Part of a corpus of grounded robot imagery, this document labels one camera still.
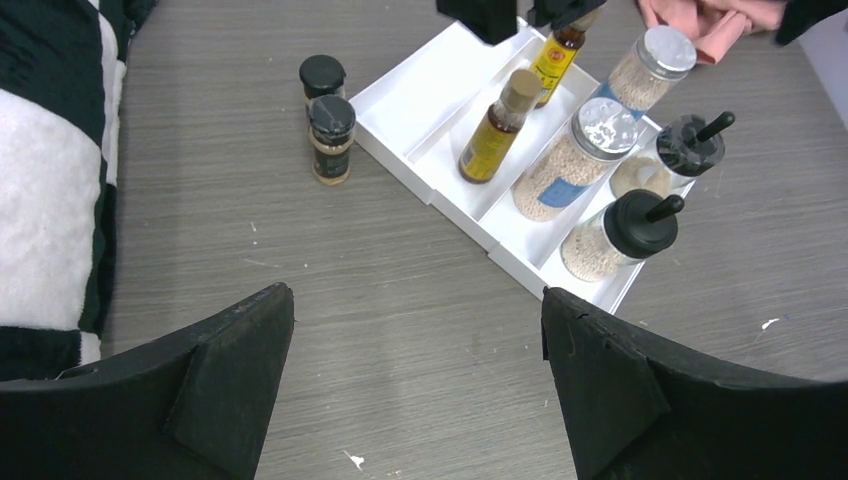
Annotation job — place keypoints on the black white checkered blanket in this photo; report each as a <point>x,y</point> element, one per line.
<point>63,65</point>

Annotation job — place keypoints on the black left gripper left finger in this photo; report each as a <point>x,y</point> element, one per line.
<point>193,404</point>

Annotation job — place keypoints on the pink cloth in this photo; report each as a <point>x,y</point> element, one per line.
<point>713,26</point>

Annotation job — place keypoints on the yellow oil bottle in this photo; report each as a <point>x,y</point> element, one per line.
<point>558,53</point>
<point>498,129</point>

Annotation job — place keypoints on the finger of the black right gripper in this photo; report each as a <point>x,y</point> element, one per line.
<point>491,21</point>
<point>559,13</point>

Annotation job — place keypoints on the silver lid jar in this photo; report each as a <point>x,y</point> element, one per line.
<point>598,135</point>
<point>659,59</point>

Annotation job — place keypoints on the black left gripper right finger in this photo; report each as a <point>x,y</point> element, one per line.
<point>637,405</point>

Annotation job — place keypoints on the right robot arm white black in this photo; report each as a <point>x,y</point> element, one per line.
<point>798,17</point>

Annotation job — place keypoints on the white divided plastic tray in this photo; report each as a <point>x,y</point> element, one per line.
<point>416,119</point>

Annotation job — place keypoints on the black cap jar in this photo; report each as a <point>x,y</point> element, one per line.
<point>626,232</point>
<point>675,157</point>

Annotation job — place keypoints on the small dark bottle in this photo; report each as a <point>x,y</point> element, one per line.
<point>321,75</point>
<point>331,129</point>

